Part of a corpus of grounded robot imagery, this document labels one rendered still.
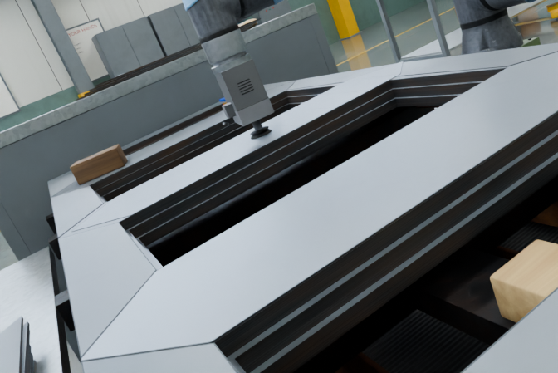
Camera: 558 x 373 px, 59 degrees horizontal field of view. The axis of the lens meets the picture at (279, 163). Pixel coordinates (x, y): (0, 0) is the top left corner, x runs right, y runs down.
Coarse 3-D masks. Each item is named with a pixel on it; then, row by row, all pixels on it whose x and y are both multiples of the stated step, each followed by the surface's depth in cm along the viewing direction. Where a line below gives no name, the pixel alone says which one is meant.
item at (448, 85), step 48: (288, 96) 134; (384, 96) 94; (432, 96) 85; (144, 144) 152; (192, 144) 124; (288, 144) 86; (528, 144) 48; (96, 192) 113; (192, 192) 79; (240, 192) 82; (480, 192) 45; (528, 192) 46; (144, 240) 75; (384, 240) 41; (432, 240) 43; (336, 288) 39; (384, 288) 40; (240, 336) 36; (288, 336) 37; (336, 336) 38
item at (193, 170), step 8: (192, 160) 96; (176, 168) 95; (184, 168) 92; (192, 168) 90; (200, 168) 87; (208, 168) 85; (216, 168) 82; (160, 176) 93; (168, 176) 91; (176, 176) 88; (184, 176) 86; (192, 176) 84; (200, 176) 81; (176, 184) 82; (184, 184) 80
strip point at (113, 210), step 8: (112, 200) 90; (104, 208) 87; (112, 208) 85; (120, 208) 82; (96, 216) 83; (104, 216) 81; (112, 216) 79; (120, 216) 77; (128, 216) 76; (80, 224) 82; (88, 224) 80; (96, 224) 78
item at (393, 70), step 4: (384, 68) 108; (388, 68) 106; (392, 68) 104; (396, 68) 103; (400, 68) 101; (372, 72) 109; (376, 72) 107; (380, 72) 105; (384, 72) 103; (388, 72) 102; (392, 72) 100; (396, 72) 98; (400, 72) 97; (360, 76) 110; (364, 76) 108; (368, 76) 106; (372, 76) 104
